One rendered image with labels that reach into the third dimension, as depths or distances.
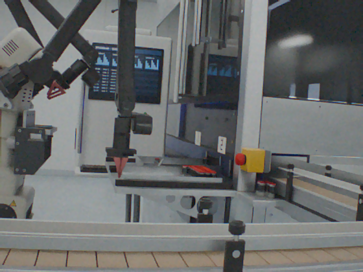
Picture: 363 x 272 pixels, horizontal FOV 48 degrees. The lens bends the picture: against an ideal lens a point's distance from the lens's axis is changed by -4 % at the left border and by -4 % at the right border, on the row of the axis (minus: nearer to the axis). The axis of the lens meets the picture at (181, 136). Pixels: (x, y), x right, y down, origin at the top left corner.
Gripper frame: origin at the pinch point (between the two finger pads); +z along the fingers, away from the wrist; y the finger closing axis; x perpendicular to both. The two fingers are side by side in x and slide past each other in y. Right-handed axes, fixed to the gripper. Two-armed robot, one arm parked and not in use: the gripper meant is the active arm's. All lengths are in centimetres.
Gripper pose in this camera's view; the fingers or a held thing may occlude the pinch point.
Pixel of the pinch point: (118, 175)
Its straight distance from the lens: 144.5
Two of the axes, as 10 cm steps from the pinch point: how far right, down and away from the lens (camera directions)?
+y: 9.7, 0.6, 2.3
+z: -0.8, 10.0, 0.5
